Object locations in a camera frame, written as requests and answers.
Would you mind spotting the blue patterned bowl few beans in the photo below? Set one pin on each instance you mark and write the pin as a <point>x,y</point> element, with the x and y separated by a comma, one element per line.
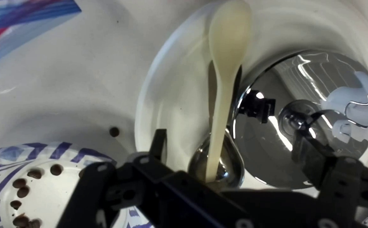
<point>44,190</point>

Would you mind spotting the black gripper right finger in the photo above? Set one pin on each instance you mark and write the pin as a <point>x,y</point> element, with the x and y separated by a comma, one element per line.
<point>312,159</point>

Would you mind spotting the white plastic spoon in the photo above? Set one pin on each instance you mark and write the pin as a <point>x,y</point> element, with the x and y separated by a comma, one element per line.
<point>228,38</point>

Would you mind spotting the white bowl with metal cup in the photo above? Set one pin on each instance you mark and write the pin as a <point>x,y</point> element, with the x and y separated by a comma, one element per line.
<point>175,96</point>

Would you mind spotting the loose coffee bean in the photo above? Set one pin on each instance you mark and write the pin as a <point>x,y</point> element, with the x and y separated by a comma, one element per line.
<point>114,132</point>

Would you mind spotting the clear zip plastic bag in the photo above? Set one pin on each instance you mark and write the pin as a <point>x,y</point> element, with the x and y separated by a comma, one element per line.
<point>14,29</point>

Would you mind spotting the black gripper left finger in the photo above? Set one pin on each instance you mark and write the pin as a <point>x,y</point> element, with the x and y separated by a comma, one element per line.
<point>158,146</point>

